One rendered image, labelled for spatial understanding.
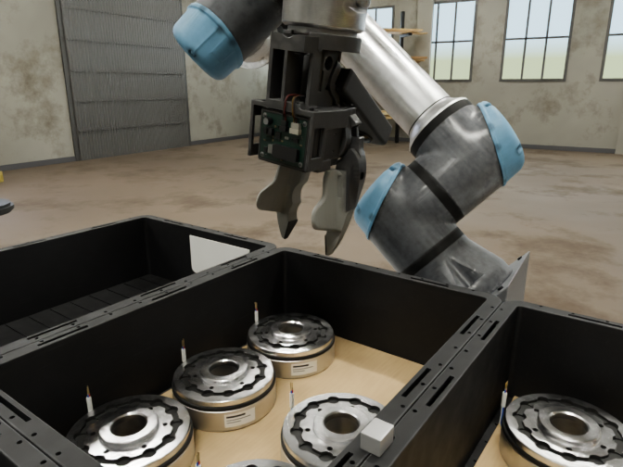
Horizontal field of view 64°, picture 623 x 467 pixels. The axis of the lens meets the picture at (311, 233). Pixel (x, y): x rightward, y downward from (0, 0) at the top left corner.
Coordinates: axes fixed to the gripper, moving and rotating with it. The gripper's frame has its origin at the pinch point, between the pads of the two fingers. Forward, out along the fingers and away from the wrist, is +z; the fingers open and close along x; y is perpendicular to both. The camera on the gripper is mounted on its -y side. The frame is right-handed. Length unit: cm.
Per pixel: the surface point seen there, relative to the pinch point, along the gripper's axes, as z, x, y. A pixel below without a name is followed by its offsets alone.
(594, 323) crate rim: 2.0, 27.5, -7.2
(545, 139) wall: 104, -152, -979
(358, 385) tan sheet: 14.6, 9.0, 0.9
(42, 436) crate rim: 5.5, 1.9, 30.5
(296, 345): 12.6, 1.2, 2.2
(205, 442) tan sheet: 15.5, 2.3, 16.7
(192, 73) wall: 68, -754, -659
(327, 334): 12.3, 2.8, -1.7
